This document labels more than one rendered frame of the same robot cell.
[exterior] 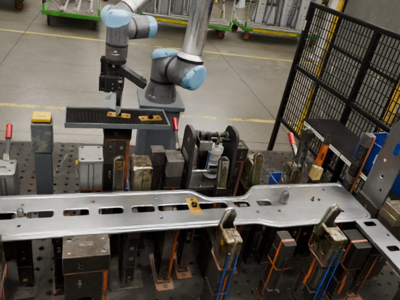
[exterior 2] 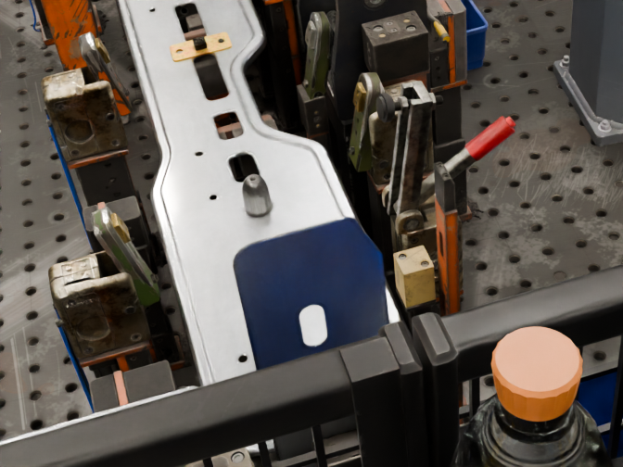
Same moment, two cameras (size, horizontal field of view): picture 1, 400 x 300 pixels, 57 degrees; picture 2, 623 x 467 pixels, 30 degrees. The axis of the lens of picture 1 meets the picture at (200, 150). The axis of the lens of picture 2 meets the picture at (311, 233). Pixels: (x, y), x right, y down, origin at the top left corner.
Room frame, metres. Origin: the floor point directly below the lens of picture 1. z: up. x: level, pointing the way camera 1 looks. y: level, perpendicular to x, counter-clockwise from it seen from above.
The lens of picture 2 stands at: (1.38, -1.30, 1.94)
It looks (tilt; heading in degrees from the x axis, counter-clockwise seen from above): 45 degrees down; 102
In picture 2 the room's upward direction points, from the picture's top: 9 degrees counter-clockwise
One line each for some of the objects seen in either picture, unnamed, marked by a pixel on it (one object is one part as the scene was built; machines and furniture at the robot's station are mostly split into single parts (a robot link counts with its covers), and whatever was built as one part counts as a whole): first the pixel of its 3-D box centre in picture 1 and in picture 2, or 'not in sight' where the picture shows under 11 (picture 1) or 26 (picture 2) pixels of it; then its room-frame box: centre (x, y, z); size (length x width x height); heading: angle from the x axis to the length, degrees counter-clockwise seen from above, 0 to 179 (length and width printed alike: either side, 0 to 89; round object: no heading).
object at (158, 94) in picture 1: (161, 87); not in sight; (1.63, 0.23, 1.15); 0.15 x 0.15 x 0.10
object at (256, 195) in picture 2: (284, 197); (256, 196); (1.12, -0.33, 1.02); 0.03 x 0.03 x 0.07
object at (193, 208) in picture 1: (194, 204); (199, 44); (1.00, -0.02, 1.01); 0.08 x 0.04 x 0.01; 21
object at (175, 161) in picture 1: (168, 196); not in sight; (1.17, 0.09, 0.89); 0.13 x 0.11 x 0.38; 21
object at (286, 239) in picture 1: (275, 269); (136, 294); (0.93, -0.33, 0.84); 0.11 x 0.08 x 0.29; 21
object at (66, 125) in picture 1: (118, 118); not in sight; (1.22, 0.32, 1.16); 0.37 x 0.14 x 0.02; 111
